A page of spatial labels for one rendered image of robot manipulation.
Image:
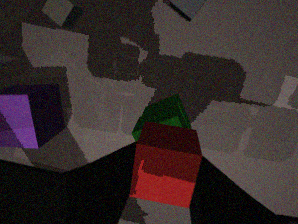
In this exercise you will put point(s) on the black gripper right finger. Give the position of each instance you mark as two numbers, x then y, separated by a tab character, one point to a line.
216	199

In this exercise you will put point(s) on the red block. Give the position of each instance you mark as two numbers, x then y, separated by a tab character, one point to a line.
166	164

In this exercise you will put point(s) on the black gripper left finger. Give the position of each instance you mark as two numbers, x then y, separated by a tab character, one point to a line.
90	194

